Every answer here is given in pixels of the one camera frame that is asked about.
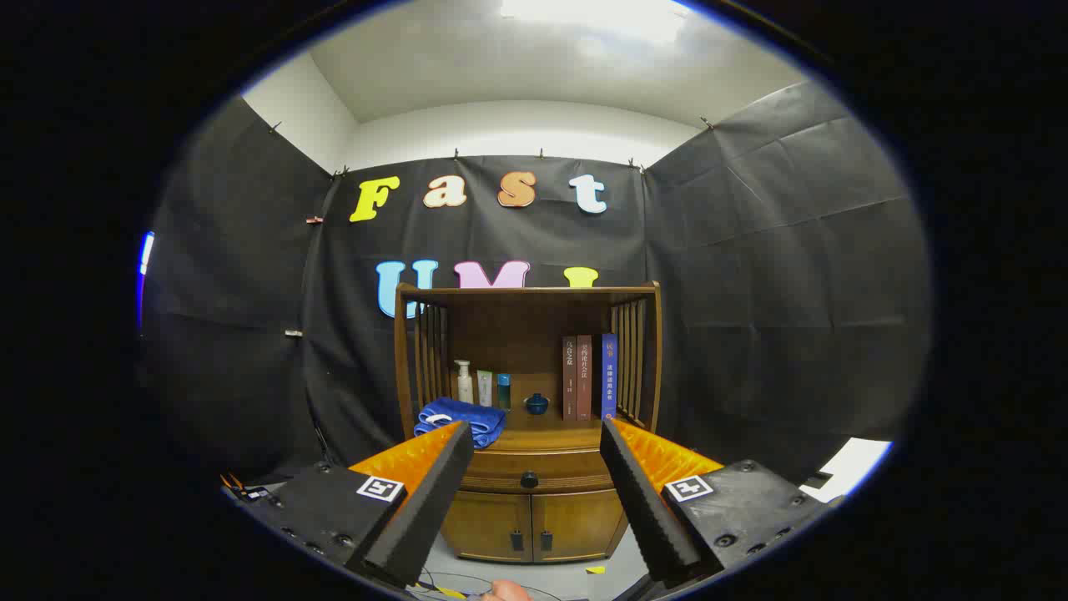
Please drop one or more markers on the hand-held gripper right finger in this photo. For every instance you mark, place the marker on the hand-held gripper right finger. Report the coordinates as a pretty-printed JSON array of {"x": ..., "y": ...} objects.
[{"x": 647, "y": 509}]

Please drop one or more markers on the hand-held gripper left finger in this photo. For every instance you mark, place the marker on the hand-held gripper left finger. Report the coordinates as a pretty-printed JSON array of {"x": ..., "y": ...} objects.
[{"x": 425, "y": 509}]

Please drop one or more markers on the wooden drawer with black knob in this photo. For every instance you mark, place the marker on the wooden drawer with black knob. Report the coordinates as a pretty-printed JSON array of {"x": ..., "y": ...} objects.
[{"x": 501, "y": 476}]

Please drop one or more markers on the wooden cabinet door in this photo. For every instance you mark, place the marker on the wooden cabinet door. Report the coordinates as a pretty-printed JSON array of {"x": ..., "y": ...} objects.
[
  {"x": 488, "y": 522},
  {"x": 580, "y": 522}
]

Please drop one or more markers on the wooden countertop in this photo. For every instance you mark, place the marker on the wooden countertop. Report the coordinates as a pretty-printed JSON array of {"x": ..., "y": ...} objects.
[{"x": 542, "y": 434}]

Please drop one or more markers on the wooden cabinet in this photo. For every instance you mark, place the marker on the wooden cabinet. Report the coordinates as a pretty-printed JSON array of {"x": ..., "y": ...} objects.
[{"x": 517, "y": 325}]

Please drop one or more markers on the folded blue towel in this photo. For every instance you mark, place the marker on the folded blue towel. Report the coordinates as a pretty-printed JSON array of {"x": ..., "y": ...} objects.
[{"x": 467, "y": 413}]

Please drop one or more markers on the white pump bottle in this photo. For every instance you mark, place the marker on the white pump bottle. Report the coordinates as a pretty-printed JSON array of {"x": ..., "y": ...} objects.
[{"x": 465, "y": 388}]

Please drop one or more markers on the white and green tube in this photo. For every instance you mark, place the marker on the white and green tube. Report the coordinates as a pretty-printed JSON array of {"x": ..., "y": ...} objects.
[{"x": 485, "y": 391}]

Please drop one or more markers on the blue book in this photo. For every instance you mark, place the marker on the blue book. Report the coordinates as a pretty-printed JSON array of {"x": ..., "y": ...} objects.
[{"x": 609, "y": 380}]

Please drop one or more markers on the teal bottle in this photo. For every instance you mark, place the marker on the teal bottle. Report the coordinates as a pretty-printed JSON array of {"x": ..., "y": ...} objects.
[{"x": 504, "y": 394}]

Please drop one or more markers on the reddish brown book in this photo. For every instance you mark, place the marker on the reddish brown book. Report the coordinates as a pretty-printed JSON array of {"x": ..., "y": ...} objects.
[{"x": 584, "y": 380}]

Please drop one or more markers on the dark brown book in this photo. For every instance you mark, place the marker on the dark brown book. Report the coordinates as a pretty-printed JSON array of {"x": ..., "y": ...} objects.
[{"x": 570, "y": 380}]

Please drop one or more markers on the blue lidded teacup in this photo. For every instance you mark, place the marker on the blue lidded teacup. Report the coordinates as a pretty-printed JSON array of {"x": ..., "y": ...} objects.
[{"x": 536, "y": 406}]

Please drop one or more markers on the white panel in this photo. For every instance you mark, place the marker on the white panel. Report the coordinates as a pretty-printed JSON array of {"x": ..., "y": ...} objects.
[{"x": 855, "y": 463}]

